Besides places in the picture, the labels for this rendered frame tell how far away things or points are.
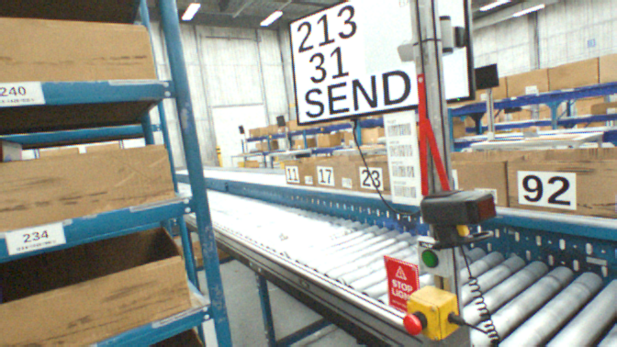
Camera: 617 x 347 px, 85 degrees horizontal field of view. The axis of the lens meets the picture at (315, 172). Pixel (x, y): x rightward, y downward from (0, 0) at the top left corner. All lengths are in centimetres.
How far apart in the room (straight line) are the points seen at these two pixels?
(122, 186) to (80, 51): 22
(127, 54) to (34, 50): 12
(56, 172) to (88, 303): 21
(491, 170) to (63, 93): 121
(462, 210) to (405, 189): 18
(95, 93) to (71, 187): 15
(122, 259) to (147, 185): 35
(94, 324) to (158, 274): 12
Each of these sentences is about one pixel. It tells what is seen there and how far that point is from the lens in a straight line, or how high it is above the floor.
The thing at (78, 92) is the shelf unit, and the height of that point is 133.
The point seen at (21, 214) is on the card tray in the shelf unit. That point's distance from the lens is 66.
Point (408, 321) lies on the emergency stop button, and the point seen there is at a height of 85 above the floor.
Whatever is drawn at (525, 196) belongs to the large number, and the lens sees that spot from 130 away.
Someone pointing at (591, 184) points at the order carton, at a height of 98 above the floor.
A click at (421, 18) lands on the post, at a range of 72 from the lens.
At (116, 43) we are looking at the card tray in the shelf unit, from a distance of 67.
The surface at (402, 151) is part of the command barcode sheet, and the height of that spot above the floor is 116.
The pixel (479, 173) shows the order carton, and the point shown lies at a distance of 136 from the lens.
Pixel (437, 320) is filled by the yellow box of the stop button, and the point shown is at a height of 85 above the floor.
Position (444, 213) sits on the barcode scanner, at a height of 106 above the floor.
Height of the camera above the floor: 122
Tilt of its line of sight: 6 degrees down
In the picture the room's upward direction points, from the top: 7 degrees counter-clockwise
